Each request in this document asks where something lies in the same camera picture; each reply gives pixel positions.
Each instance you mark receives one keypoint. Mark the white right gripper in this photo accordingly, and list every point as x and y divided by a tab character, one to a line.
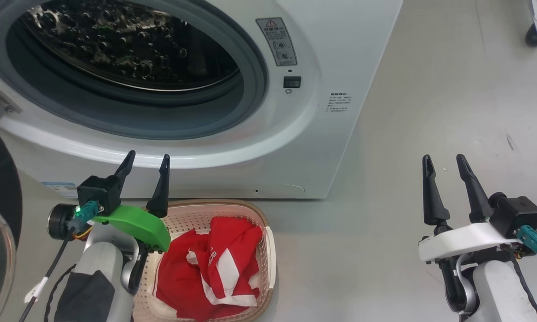
465	239

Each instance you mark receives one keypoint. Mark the red and white garment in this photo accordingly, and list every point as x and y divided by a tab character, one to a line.
179	277

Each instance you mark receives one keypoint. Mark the blue energy label sticker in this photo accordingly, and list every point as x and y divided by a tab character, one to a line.
58	188

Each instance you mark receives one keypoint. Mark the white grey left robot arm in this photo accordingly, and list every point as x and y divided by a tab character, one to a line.
98	264

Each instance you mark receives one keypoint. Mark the cream perforated basket brown rim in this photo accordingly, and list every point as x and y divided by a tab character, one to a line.
232	212

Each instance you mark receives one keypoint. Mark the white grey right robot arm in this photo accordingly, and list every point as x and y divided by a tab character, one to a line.
496	290

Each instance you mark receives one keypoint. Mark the grey warning sticker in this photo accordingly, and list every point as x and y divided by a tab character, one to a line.
276	42

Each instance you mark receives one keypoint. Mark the perforated steel washer drum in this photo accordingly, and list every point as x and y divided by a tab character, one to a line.
116	44

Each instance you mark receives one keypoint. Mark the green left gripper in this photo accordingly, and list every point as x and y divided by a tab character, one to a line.
138	223

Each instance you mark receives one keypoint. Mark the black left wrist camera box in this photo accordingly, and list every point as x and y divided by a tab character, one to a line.
98	192

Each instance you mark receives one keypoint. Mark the dark round glass washer door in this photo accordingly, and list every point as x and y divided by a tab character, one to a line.
0	179

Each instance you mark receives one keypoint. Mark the black caster wheel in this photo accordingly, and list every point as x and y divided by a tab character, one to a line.
535	36

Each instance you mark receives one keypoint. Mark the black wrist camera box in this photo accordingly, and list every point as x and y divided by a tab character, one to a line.
98	192
517	214

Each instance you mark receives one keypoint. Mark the white front-load washing machine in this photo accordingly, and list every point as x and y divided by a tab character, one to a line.
340	156

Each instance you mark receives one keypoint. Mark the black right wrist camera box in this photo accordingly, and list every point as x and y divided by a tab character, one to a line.
517	214

